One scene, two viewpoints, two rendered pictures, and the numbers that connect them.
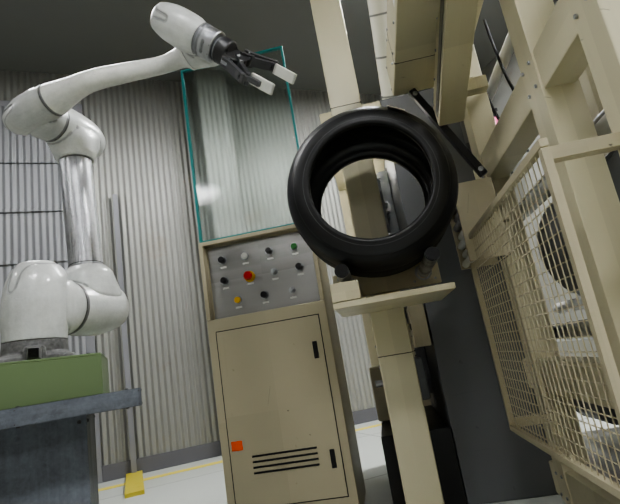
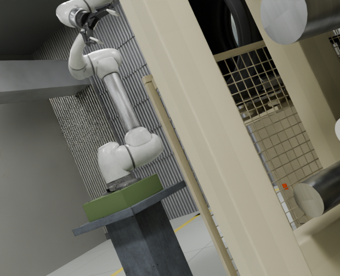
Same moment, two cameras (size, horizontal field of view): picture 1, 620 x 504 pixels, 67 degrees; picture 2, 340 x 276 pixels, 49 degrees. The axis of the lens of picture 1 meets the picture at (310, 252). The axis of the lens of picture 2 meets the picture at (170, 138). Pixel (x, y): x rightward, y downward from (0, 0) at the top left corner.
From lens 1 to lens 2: 1.36 m
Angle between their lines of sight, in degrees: 58
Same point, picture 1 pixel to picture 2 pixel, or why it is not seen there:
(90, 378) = (122, 202)
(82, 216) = (119, 108)
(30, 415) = (104, 222)
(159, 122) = not seen: outside the picture
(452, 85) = not seen: outside the picture
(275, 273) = not seen: hidden behind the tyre
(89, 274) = (129, 138)
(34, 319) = (107, 174)
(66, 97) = (75, 63)
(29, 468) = (125, 234)
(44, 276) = (103, 154)
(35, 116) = (77, 74)
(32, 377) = (106, 203)
